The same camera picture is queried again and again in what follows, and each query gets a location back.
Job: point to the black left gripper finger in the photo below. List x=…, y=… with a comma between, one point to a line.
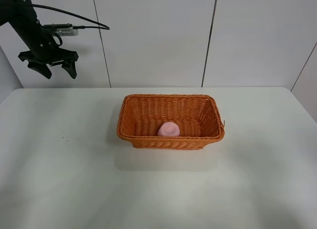
x=40, y=68
x=69, y=67

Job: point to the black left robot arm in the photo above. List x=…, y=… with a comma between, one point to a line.
x=10, y=9

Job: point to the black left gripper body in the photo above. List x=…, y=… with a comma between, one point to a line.
x=42, y=47

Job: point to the pink peach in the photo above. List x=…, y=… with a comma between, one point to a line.
x=169, y=129

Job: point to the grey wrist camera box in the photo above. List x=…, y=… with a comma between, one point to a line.
x=61, y=29

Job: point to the orange wicker basket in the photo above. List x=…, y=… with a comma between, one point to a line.
x=196, y=115

